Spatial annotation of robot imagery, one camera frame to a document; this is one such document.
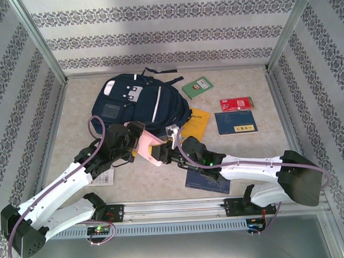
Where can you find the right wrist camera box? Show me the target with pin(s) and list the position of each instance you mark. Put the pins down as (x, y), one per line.
(172, 132)

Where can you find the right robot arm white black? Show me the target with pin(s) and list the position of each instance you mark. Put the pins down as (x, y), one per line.
(256, 165)

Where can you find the aluminium frame post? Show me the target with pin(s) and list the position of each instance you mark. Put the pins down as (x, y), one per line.
(39, 40)
(290, 29)

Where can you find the pink pencil case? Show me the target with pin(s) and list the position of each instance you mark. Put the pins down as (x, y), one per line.
(148, 144)

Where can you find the yellow paperback book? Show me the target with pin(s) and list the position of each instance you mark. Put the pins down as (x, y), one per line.
(197, 122)

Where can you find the navy blue backpack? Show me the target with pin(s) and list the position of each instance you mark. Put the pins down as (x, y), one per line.
(148, 101)

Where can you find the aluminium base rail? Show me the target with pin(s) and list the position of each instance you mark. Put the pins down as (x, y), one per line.
(175, 208)

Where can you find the red plastic packet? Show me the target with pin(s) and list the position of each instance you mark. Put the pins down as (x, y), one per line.
(239, 103)

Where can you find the small green book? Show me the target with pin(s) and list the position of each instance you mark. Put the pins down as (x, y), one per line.
(197, 88)

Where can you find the sheet metal shelf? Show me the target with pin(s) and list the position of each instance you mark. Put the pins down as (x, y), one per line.
(177, 251)

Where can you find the aluminium frame rail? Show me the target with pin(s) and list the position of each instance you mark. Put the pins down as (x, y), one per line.
(52, 140)
(290, 129)

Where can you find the navy book with bamboo print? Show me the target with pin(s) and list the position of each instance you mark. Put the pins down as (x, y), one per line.
(217, 188)

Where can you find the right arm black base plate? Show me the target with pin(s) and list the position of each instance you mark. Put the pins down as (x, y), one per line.
(232, 207)

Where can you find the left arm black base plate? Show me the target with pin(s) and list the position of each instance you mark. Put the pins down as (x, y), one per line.
(117, 212)

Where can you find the navy book with yellow label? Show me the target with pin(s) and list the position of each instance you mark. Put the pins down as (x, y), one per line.
(234, 122)

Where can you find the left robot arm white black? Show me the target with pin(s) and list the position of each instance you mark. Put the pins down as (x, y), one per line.
(57, 191)

